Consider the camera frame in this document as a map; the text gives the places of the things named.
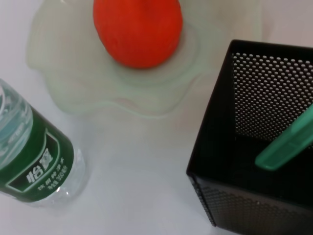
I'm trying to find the green pen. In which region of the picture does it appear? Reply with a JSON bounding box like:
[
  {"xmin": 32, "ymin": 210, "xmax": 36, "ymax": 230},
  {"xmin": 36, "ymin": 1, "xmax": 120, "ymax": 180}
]
[{"xmin": 254, "ymin": 104, "xmax": 313, "ymax": 171}]

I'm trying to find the green glass fruit bowl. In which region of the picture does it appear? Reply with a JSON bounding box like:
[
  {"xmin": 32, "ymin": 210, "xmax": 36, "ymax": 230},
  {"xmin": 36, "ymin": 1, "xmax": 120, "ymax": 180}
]
[{"xmin": 25, "ymin": 0, "xmax": 264, "ymax": 120}]

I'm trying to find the red-orange toy orange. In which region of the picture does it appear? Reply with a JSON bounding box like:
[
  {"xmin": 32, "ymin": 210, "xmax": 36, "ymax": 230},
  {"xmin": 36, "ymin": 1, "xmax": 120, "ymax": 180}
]
[{"xmin": 92, "ymin": 0, "xmax": 184, "ymax": 69}]

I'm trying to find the black mesh pen holder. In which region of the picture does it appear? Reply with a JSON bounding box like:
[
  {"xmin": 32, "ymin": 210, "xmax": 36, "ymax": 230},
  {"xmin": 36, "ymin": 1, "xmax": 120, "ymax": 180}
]
[{"xmin": 185, "ymin": 39, "xmax": 313, "ymax": 235}]

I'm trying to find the clear green-label water bottle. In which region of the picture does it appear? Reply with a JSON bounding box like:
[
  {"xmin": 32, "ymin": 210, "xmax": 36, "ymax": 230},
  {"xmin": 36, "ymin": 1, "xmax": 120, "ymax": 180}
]
[{"xmin": 0, "ymin": 78, "xmax": 86, "ymax": 209}]

